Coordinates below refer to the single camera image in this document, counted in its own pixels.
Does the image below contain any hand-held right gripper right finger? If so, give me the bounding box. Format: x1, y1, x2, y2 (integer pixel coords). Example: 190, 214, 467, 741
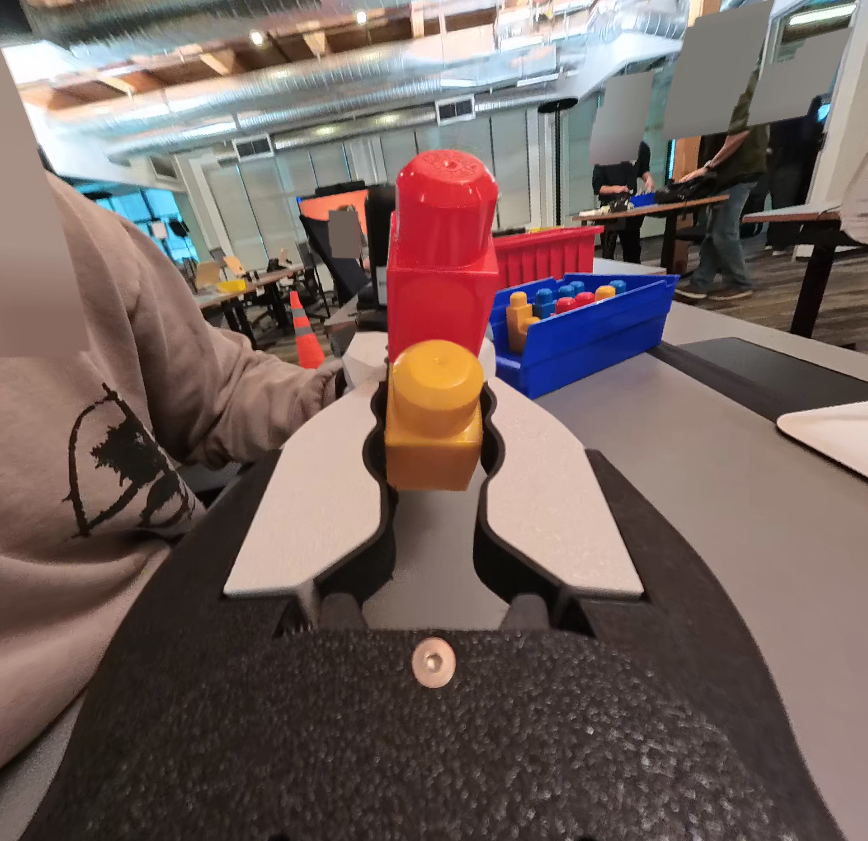
472, 378, 645, 601

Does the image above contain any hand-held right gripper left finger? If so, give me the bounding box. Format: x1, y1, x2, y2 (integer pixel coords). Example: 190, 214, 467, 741
222, 380, 397, 601

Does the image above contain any group of toy bricks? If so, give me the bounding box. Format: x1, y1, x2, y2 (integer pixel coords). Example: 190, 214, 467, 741
505, 280, 628, 354

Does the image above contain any red one-stud block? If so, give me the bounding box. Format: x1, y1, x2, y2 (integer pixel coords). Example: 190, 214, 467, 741
387, 150, 501, 381

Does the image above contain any yellow two-stud block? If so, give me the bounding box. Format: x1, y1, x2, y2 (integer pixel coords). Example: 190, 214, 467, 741
384, 339, 485, 493

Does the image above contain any blue plastic bin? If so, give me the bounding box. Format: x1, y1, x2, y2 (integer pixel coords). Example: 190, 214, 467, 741
490, 272, 680, 400

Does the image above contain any person's left forearm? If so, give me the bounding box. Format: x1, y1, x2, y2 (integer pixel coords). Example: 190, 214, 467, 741
156, 312, 343, 465

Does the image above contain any orange traffic cone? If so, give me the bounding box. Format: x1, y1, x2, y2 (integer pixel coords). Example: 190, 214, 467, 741
288, 291, 326, 371

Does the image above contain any black high-back chair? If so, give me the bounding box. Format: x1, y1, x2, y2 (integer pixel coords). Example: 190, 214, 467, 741
298, 214, 374, 306

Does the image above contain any red plastic bin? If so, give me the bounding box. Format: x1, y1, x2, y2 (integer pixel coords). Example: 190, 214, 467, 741
491, 226, 604, 291

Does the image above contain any large orange screen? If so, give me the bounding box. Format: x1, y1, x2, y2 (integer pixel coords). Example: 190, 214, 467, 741
298, 187, 373, 245

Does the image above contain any person in beige sweatshirt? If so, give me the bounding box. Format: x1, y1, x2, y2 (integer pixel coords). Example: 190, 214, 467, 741
0, 170, 340, 767

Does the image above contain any black bag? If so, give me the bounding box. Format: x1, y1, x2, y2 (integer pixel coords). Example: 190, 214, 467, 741
654, 177, 720, 205

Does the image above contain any black floor lamp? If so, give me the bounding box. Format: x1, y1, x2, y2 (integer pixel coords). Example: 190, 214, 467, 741
539, 97, 579, 228

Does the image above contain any white document stand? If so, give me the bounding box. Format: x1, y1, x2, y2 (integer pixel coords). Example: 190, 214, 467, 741
776, 153, 868, 479

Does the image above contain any silver ceiling duct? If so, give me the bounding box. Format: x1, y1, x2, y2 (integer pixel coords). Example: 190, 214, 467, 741
41, 38, 598, 154

